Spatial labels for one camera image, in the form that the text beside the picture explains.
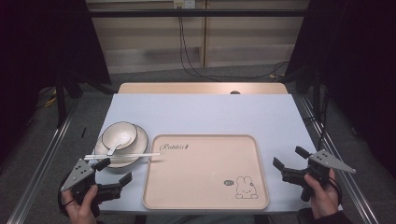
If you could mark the white table mat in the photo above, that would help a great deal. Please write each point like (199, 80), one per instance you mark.
(202, 115)

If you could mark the dark curtain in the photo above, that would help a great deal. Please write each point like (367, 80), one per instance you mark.
(43, 43)
(355, 62)

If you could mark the person's left hand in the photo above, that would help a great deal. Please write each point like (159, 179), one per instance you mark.
(81, 210)

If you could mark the black metal stand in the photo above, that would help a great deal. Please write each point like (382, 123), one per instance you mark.
(60, 99)
(317, 93)

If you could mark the white bowl with dark rim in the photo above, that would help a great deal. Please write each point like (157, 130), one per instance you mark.
(120, 132)

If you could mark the aluminium rail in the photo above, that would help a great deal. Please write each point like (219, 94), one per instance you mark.
(43, 161)
(348, 186)

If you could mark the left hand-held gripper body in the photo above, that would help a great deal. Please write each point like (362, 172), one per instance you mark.
(77, 174)

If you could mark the white wall outlet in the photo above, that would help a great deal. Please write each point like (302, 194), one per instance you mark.
(184, 3)

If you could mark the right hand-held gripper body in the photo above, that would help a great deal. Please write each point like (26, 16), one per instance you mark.
(327, 161)

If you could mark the beige tray with rabbit print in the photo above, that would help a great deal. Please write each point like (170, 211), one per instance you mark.
(202, 174)

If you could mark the white ceramic spoon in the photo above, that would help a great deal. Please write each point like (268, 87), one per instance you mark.
(120, 140)

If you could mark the black horizontal bar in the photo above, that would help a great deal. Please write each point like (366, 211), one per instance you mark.
(193, 13)

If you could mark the white plate with dark rim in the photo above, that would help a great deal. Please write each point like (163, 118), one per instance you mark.
(141, 141)

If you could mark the person's right hand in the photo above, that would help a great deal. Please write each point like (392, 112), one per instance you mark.
(325, 199)

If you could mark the white chopstick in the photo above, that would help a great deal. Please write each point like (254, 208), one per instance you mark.
(134, 154)
(124, 156)

